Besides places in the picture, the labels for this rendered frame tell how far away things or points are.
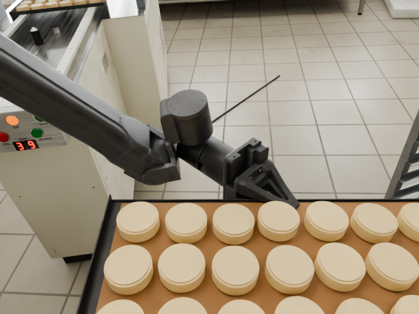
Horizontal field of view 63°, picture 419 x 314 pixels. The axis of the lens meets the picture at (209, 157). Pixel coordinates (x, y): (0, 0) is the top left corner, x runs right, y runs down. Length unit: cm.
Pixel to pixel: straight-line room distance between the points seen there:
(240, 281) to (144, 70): 150
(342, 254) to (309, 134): 185
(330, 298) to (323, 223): 8
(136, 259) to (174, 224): 6
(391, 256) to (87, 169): 101
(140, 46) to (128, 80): 19
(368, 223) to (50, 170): 104
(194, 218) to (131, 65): 141
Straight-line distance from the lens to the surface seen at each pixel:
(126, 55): 175
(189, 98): 48
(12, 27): 161
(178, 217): 41
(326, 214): 44
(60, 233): 152
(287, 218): 42
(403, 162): 138
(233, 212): 42
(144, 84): 181
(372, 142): 225
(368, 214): 46
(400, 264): 43
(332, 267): 40
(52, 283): 171
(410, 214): 48
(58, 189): 133
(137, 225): 41
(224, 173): 46
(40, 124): 112
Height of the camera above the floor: 133
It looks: 41 degrees down
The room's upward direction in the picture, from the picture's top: 5 degrees counter-clockwise
